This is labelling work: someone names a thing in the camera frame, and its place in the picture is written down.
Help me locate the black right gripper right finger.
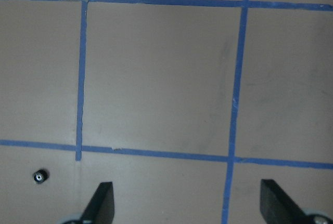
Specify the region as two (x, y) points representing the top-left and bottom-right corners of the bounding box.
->
(260, 179), (333, 224)

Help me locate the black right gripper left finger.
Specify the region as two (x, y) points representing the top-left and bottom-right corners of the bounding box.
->
(80, 182), (115, 224)

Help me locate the small black bearing gear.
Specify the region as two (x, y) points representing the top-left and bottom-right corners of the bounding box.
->
(32, 168), (49, 184)

